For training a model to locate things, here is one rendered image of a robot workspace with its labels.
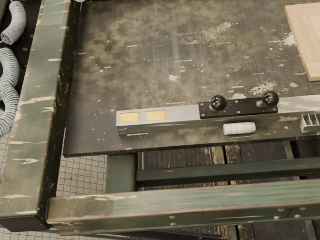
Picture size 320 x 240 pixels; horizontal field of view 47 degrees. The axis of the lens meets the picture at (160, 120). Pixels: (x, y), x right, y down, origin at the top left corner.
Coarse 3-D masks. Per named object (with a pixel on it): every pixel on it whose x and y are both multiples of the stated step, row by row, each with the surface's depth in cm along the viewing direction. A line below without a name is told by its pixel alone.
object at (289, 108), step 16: (304, 96) 97; (128, 112) 98; (144, 112) 98; (176, 112) 97; (192, 112) 97; (288, 112) 94; (304, 112) 94; (128, 128) 97; (144, 128) 98; (160, 128) 98; (176, 128) 98; (192, 128) 99
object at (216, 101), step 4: (216, 96) 84; (220, 96) 84; (212, 100) 84; (216, 100) 84; (220, 100) 84; (224, 100) 84; (212, 104) 84; (216, 104) 84; (220, 104) 84; (224, 104) 84; (212, 108) 85; (216, 108) 84; (220, 108) 84; (224, 108) 85
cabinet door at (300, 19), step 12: (288, 12) 118; (300, 12) 118; (312, 12) 117; (300, 24) 115; (312, 24) 115; (300, 36) 112; (312, 36) 112; (300, 48) 109; (312, 48) 109; (312, 60) 106; (312, 72) 104
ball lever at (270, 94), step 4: (268, 92) 84; (272, 92) 83; (276, 92) 84; (264, 96) 84; (268, 96) 83; (272, 96) 83; (276, 96) 83; (256, 100) 95; (260, 100) 95; (264, 100) 84; (268, 100) 83; (272, 100) 83; (276, 100) 83; (256, 104) 94; (260, 104) 93; (264, 104) 91; (268, 104) 84; (272, 104) 83; (276, 104) 84
